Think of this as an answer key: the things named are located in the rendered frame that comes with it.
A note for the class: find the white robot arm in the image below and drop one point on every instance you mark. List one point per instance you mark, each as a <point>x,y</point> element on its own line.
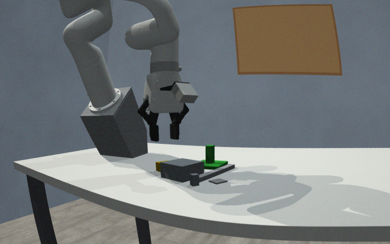
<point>159,35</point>

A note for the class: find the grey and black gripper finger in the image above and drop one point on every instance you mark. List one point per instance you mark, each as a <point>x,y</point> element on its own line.
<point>176,120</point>
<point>151,120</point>

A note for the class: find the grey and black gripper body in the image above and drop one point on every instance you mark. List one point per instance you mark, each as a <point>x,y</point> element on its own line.
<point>162,101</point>

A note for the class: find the dark grey long bar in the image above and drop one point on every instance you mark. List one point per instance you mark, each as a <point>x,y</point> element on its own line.
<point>215,172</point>

